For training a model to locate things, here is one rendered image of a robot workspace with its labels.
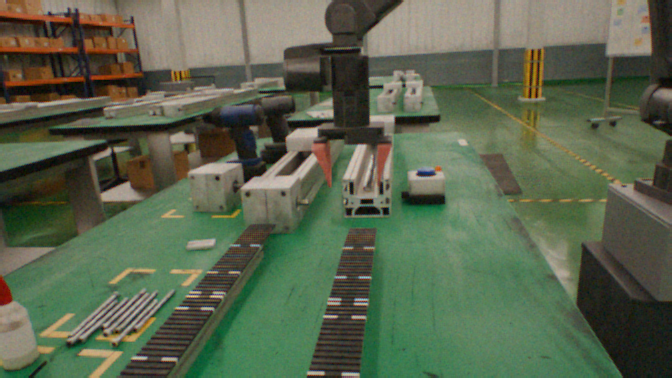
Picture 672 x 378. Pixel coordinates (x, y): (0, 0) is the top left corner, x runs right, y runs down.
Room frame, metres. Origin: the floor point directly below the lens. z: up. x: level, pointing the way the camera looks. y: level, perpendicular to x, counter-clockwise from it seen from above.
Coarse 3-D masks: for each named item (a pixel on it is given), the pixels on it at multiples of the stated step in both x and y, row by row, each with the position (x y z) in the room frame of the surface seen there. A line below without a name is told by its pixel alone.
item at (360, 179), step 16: (352, 160) 1.09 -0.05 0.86; (368, 160) 1.26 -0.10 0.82; (352, 176) 0.93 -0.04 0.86; (368, 176) 1.03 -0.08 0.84; (384, 176) 0.91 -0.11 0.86; (352, 192) 0.93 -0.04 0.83; (368, 192) 0.94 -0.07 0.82; (384, 192) 0.90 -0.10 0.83; (352, 208) 0.95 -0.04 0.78; (368, 208) 0.95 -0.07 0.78; (384, 208) 0.94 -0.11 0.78
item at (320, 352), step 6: (318, 348) 0.41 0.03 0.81; (324, 348) 0.41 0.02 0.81; (330, 348) 0.41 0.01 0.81; (336, 348) 0.41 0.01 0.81; (342, 348) 0.41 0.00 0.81; (348, 348) 0.41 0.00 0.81; (354, 348) 0.40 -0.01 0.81; (360, 348) 0.40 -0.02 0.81; (318, 354) 0.40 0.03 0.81; (324, 354) 0.40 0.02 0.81; (330, 354) 0.40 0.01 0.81; (336, 354) 0.40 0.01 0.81; (342, 354) 0.40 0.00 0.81; (348, 354) 0.40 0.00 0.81; (354, 354) 0.39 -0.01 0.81; (360, 354) 0.39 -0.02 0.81
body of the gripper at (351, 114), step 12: (336, 96) 0.68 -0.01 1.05; (360, 96) 0.68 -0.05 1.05; (336, 108) 0.69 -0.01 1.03; (348, 108) 0.67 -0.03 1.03; (360, 108) 0.68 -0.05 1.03; (336, 120) 0.69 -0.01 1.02; (348, 120) 0.67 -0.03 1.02; (360, 120) 0.68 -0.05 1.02; (324, 132) 0.68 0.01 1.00; (336, 132) 0.68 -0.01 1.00
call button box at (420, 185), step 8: (408, 176) 1.02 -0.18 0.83; (416, 176) 0.99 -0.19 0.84; (424, 176) 0.98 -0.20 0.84; (432, 176) 0.98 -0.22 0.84; (440, 176) 0.97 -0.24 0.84; (408, 184) 1.03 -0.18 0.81; (416, 184) 0.97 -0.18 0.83; (424, 184) 0.96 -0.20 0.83; (432, 184) 0.96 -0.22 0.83; (440, 184) 0.96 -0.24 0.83; (408, 192) 1.00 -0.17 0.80; (416, 192) 0.97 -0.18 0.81; (424, 192) 0.96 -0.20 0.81; (432, 192) 0.96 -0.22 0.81; (440, 192) 0.96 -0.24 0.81; (416, 200) 0.97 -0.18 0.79; (424, 200) 0.96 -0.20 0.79; (432, 200) 0.96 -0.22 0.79; (440, 200) 0.96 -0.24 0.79
